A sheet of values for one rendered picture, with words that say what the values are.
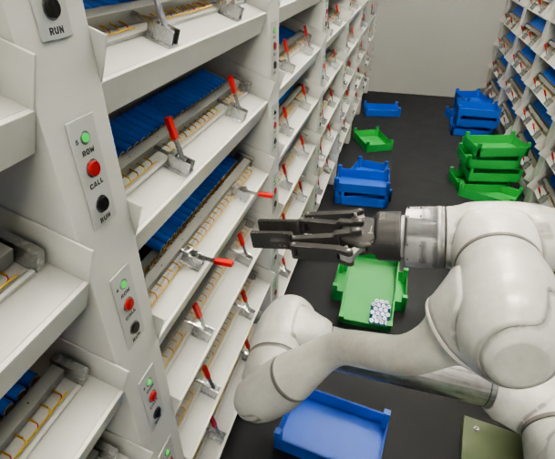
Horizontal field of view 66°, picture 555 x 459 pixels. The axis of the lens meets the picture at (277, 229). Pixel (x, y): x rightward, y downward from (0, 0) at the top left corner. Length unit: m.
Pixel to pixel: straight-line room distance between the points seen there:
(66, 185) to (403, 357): 0.44
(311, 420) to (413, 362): 0.92
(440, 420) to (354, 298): 0.54
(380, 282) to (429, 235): 1.20
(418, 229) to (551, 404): 0.59
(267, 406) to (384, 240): 0.44
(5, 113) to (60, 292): 0.19
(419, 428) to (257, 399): 0.72
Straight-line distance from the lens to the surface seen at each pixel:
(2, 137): 0.42
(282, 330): 0.99
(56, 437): 0.63
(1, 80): 0.45
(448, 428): 1.55
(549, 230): 0.63
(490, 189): 2.90
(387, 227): 0.63
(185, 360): 0.91
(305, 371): 0.83
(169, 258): 0.79
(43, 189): 0.48
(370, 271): 1.82
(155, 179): 0.68
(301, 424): 1.46
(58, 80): 0.46
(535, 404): 1.10
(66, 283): 0.52
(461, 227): 0.61
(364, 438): 1.46
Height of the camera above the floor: 1.24
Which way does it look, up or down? 33 degrees down
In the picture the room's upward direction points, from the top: straight up
